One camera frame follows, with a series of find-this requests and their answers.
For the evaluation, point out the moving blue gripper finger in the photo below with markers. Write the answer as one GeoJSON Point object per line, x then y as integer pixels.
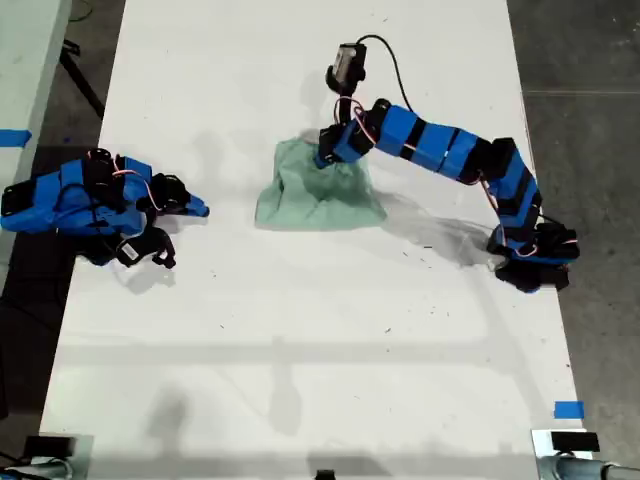
{"type": "Point", "coordinates": [194, 201]}

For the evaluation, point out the white plate under box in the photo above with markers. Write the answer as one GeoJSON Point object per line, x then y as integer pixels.
{"type": "Point", "coordinates": [541, 442]}

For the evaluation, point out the long blue tape strip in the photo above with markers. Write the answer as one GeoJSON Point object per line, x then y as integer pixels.
{"type": "Point", "coordinates": [14, 137]}

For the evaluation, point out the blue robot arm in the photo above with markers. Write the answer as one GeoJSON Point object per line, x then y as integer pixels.
{"type": "Point", "coordinates": [450, 145]}
{"type": "Point", "coordinates": [65, 200]}

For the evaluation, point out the square blue tape patch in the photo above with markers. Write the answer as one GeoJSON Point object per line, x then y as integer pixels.
{"type": "Point", "coordinates": [569, 410]}

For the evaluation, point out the grey metal pipe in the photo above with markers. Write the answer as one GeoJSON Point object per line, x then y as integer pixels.
{"type": "Point", "coordinates": [585, 469]}

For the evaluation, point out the camera black stalk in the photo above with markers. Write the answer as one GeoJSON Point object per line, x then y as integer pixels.
{"type": "Point", "coordinates": [156, 222]}
{"type": "Point", "coordinates": [346, 107]}

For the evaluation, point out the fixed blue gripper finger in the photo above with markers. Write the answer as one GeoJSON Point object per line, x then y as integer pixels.
{"type": "Point", "coordinates": [322, 161]}
{"type": "Point", "coordinates": [192, 211]}

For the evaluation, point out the pale green t-shirt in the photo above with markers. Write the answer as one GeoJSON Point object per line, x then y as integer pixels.
{"type": "Point", "coordinates": [325, 200]}

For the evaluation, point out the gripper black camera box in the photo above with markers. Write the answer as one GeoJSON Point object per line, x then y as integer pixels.
{"type": "Point", "coordinates": [346, 65]}
{"type": "Point", "coordinates": [142, 250]}

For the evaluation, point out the small black box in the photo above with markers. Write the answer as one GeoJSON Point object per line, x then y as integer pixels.
{"type": "Point", "coordinates": [49, 445]}
{"type": "Point", "coordinates": [575, 441]}

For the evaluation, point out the pale grey side table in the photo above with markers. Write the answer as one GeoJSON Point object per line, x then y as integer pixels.
{"type": "Point", "coordinates": [25, 75]}

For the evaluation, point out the black tripod leg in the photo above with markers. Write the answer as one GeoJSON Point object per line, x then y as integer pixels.
{"type": "Point", "coordinates": [80, 80]}

